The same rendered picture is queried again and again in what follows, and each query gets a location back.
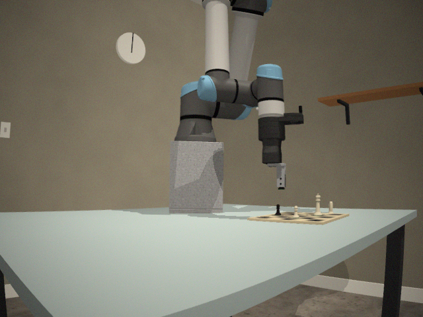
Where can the white chess king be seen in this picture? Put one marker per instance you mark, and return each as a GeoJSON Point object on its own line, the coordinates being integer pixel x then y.
{"type": "Point", "coordinates": [317, 212]}

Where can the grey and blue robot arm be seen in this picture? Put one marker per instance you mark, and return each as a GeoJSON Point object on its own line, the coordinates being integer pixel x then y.
{"type": "Point", "coordinates": [224, 91]}

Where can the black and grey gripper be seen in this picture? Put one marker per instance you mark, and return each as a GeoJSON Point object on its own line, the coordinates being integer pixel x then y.
{"type": "Point", "coordinates": [271, 129]}

